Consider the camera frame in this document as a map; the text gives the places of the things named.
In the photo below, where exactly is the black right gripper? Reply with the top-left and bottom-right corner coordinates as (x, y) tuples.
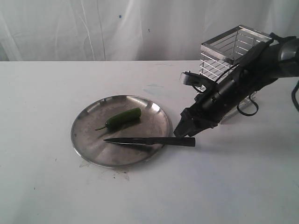
(173, 77), (259, 137)

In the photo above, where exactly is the black kitchen knife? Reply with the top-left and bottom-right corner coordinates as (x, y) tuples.
(103, 137), (196, 147)

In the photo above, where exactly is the green chili pepper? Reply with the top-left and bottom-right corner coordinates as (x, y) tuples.
(95, 107), (142, 131)

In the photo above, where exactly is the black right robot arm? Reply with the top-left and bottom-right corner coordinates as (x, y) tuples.
(174, 33), (299, 138)

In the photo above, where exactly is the white backdrop curtain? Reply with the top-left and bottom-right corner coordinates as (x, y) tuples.
(0, 0), (299, 61)

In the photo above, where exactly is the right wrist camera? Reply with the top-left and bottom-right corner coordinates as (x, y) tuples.
(180, 71), (213, 93)

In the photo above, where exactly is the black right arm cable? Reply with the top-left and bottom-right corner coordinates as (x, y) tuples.
(237, 93), (259, 117)

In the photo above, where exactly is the chrome wire utensil holder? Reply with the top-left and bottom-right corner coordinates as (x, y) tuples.
(200, 25), (274, 124)

